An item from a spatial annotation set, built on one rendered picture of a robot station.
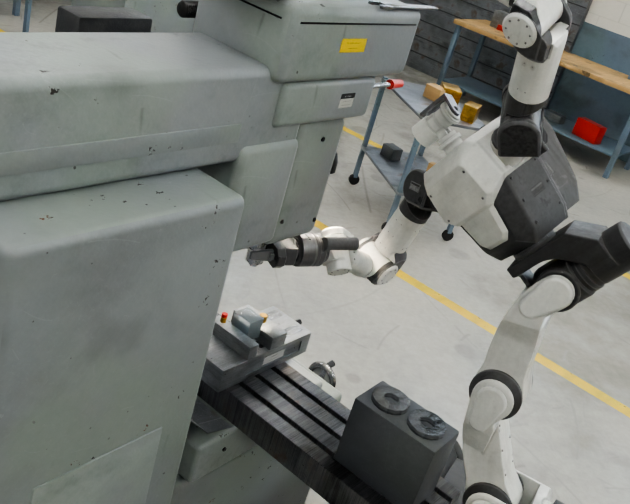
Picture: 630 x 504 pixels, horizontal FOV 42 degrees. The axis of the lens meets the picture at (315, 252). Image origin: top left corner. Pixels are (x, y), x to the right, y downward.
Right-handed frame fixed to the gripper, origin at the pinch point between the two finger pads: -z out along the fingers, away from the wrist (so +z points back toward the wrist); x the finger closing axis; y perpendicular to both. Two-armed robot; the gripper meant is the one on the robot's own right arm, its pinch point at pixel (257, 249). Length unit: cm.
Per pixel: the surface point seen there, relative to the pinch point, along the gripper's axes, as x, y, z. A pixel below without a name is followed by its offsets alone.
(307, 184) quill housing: 9.4, -23.2, 3.7
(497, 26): -542, 37, 507
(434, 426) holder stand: 55, 13, 25
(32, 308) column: 55, -22, -64
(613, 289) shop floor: -165, 127, 367
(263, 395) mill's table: 17.6, 32.8, 2.7
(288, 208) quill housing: 11.5, -17.8, -0.8
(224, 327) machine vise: 2.8, 21.7, -5.2
